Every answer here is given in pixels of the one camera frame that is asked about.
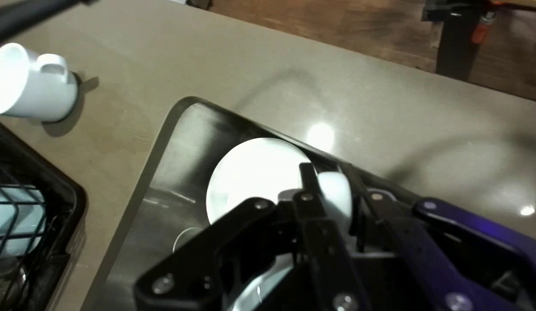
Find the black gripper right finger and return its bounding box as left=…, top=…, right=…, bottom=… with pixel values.
left=335, top=165, right=536, bottom=311

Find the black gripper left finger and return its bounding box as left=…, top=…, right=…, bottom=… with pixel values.
left=132, top=162, right=369, bottom=311

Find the white ceramic mug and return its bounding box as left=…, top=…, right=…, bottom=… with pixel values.
left=0, top=41, right=81, bottom=124
left=229, top=169, right=354, bottom=311

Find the stainless steel sink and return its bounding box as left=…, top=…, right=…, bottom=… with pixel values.
left=79, top=94, right=430, bottom=311

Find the white round plate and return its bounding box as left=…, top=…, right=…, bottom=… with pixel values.
left=203, top=136, right=316, bottom=226

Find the black metal table leg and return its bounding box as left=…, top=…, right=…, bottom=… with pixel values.
left=421, top=0, right=511, bottom=82

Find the light blue container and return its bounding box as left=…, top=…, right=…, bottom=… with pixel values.
left=0, top=182, right=48, bottom=260

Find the black wire dish rack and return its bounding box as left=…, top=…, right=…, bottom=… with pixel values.
left=0, top=117, right=89, bottom=311

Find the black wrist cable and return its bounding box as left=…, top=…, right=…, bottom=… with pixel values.
left=0, top=0, right=84, bottom=44

